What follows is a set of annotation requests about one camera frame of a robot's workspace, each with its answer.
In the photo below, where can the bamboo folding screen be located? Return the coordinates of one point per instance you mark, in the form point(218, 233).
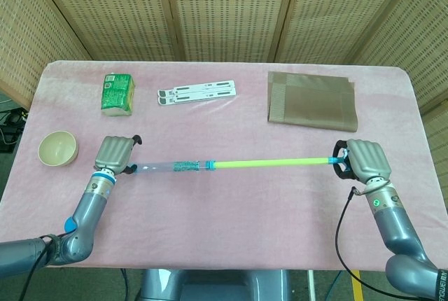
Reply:
point(227, 10)

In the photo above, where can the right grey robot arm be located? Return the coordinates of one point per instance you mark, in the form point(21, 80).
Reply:
point(395, 224)

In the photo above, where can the brown folded cloth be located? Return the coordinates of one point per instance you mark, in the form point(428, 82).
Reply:
point(311, 105)

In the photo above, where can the blue ball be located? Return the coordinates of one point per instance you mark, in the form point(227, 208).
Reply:
point(69, 224)

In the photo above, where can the green tissue pack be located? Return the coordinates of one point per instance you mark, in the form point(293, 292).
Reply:
point(117, 96)

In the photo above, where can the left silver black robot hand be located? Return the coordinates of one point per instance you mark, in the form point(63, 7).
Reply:
point(113, 154)

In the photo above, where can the white table leg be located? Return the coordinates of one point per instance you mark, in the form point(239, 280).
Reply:
point(310, 285)

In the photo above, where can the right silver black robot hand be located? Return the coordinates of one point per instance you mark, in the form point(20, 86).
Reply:
point(367, 161)

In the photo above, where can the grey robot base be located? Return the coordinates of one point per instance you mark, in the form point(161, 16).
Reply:
point(210, 285)

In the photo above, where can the white folded laptop stand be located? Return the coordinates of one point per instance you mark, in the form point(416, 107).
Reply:
point(199, 91)

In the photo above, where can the beige bowl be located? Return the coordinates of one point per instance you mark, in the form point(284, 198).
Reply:
point(57, 147)

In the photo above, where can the pink tablecloth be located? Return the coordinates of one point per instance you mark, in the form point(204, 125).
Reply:
point(210, 217)

